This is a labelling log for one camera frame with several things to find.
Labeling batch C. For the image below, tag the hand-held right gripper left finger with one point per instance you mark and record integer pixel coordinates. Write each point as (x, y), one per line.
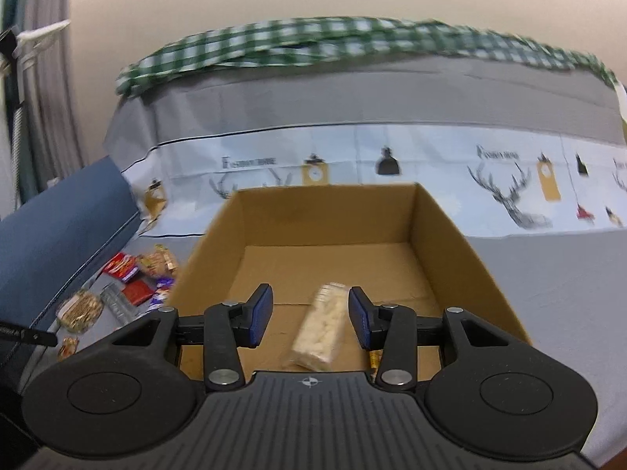
(259, 316)

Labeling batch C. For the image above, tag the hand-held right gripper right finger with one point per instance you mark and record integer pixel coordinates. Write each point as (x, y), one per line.
(360, 318)

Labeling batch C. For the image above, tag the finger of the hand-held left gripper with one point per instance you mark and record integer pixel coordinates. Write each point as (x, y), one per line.
(29, 335)

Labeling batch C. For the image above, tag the beige clear-wrapped snack bar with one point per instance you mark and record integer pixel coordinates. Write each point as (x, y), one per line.
(321, 328)

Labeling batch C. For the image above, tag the brown cardboard box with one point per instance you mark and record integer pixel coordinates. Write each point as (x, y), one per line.
(318, 220)

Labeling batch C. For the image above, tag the plain red snack packet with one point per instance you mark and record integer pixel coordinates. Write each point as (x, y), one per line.
(137, 291)

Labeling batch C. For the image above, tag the clear bag of brown snacks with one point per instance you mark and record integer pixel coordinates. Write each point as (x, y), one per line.
(78, 309)

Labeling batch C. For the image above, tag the small orange snack packet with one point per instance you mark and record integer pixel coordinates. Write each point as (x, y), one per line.
(67, 347)

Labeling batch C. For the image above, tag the small yellow snack packet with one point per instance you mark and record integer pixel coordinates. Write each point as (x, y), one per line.
(374, 363)

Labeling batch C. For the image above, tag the silver grey snack packet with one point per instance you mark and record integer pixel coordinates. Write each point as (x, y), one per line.
(117, 303)

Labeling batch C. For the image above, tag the blue fabric cushion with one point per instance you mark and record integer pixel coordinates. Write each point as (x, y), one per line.
(54, 235)

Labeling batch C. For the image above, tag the red printed snack packet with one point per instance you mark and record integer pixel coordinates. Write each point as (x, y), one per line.
(120, 267)

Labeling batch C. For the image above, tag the clear-wrapped brown pastry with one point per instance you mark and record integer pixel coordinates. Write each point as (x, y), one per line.
(156, 260)

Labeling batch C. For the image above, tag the grey deer print sheet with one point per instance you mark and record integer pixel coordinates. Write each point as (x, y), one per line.
(392, 107)

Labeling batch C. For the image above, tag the grey curtain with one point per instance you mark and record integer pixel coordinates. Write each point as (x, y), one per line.
(44, 107)

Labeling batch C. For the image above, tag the green checked cloth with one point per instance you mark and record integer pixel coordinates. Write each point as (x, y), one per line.
(313, 39)

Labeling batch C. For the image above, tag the white plastic object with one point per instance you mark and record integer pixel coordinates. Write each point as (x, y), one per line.
(41, 34)

